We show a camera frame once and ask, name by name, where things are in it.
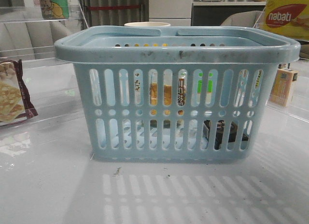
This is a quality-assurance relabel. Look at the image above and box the bread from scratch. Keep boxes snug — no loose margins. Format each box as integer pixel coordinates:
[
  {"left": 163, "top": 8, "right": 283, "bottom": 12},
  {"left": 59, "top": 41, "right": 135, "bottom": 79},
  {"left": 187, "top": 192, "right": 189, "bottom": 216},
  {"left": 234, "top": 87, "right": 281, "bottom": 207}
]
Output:
[{"left": 149, "top": 69, "right": 197, "bottom": 138}]

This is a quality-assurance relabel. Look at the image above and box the light blue plastic basket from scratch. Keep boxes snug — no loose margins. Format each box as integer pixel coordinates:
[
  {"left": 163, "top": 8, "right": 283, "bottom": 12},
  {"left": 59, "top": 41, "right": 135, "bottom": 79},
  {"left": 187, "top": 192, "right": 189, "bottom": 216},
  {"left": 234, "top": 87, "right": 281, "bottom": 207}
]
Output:
[{"left": 54, "top": 26, "right": 300, "bottom": 162}]

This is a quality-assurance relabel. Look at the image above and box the white refrigerator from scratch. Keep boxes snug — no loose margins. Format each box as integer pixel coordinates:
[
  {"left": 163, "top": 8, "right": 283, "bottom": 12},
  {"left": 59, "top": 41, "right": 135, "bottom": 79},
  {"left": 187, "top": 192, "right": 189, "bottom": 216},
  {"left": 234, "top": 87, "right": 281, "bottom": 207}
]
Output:
[{"left": 149, "top": 0, "right": 193, "bottom": 26}]

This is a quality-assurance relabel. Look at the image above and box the clear acrylic left shelf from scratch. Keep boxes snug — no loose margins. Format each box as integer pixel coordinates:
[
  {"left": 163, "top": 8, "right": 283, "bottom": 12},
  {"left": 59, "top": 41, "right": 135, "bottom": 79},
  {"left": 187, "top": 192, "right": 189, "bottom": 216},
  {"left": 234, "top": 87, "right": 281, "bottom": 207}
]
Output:
[{"left": 0, "top": 5, "right": 88, "bottom": 125}]

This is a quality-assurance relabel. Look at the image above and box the red belt barrier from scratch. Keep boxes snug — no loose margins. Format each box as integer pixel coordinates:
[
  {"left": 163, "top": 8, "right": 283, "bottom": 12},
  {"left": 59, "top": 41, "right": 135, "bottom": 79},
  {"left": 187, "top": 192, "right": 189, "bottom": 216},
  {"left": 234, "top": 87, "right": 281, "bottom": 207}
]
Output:
[{"left": 87, "top": 5, "right": 141, "bottom": 11}]

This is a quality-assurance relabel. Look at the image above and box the peach patterned carton box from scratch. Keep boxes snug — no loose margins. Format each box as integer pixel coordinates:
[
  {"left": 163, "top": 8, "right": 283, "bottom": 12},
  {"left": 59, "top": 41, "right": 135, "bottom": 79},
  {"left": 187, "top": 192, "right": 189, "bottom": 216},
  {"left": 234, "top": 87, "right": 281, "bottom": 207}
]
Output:
[{"left": 269, "top": 69, "right": 298, "bottom": 107}]

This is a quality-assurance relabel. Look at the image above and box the maroon cracker bag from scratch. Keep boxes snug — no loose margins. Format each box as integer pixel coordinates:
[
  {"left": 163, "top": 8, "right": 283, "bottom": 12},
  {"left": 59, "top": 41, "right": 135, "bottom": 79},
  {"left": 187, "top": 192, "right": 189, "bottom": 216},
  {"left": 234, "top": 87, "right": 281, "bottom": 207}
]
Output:
[{"left": 0, "top": 59, "right": 38, "bottom": 127}]

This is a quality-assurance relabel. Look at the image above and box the green cartoon snack bag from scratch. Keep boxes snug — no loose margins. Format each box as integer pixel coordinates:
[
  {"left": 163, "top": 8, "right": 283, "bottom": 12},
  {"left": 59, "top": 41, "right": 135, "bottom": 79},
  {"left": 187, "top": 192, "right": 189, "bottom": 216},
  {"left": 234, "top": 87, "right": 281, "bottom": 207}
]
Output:
[{"left": 39, "top": 0, "right": 69, "bottom": 19}]

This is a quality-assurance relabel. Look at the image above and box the yellow nabati wafer box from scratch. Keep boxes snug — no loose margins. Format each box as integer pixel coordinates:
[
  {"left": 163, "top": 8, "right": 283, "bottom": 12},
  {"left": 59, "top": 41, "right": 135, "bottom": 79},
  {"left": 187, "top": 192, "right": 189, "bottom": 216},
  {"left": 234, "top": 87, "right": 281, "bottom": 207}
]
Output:
[{"left": 261, "top": 0, "right": 309, "bottom": 41}]

